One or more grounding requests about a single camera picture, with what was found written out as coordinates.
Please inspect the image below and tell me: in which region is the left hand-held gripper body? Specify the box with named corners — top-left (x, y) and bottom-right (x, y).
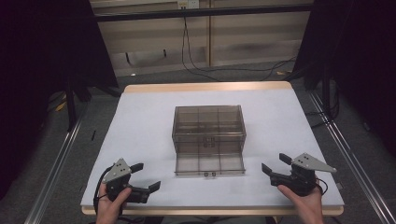
top-left (102, 158), bottom-right (151, 205)

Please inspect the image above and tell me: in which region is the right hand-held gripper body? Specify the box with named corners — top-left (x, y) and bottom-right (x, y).
top-left (269, 152), bottom-right (338, 198)

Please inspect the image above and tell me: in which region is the transparent grey drawer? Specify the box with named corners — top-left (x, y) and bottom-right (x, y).
top-left (174, 151), bottom-right (247, 178)

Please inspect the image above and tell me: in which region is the transparent grey drawer cabinet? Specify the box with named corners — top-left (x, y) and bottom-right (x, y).
top-left (171, 105), bottom-right (248, 155)

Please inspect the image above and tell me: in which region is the person's right hand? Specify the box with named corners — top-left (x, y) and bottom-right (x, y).
top-left (276, 184), bottom-right (326, 224)

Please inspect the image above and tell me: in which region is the person's left hand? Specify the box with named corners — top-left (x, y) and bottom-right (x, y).
top-left (95, 187), bottom-right (134, 224)

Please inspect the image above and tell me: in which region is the white table mat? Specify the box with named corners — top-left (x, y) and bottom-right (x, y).
top-left (79, 88), bottom-right (346, 208)

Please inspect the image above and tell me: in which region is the black stand leg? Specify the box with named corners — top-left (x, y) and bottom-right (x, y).
top-left (320, 66), bottom-right (332, 119)
top-left (64, 76), bottom-right (78, 133)

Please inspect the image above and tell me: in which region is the wooden table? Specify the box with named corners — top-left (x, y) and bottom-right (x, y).
top-left (79, 80), bottom-right (346, 217)

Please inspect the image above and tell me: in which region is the black curtain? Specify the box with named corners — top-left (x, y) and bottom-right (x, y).
top-left (0, 0), bottom-right (120, 201)
top-left (291, 0), bottom-right (396, 158)

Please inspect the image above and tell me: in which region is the black horizontal bar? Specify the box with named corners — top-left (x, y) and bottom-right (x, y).
top-left (92, 3), bottom-right (315, 23)

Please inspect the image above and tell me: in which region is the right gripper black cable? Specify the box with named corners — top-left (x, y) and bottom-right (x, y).
top-left (315, 176), bottom-right (329, 196)

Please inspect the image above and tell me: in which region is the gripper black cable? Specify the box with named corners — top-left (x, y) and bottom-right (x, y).
top-left (92, 165), bottom-right (114, 220)
top-left (315, 176), bottom-right (329, 196)

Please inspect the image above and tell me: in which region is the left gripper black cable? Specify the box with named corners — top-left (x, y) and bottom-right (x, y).
top-left (92, 165), bottom-right (114, 220)

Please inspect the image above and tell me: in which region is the metal floor rail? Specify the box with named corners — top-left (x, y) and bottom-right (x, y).
top-left (307, 91), bottom-right (396, 224)
top-left (23, 104), bottom-right (90, 224)

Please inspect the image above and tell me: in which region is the bundle of black cables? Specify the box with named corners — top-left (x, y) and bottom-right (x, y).
top-left (304, 79), bottom-right (341, 129)

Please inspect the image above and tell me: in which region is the long black floor cable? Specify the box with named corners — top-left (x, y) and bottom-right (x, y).
top-left (184, 17), bottom-right (298, 82)

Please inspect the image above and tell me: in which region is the black wall cable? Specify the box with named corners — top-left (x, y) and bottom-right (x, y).
top-left (180, 8), bottom-right (220, 82)

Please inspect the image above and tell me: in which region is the white wall socket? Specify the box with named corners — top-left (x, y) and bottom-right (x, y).
top-left (177, 0), bottom-right (201, 10)

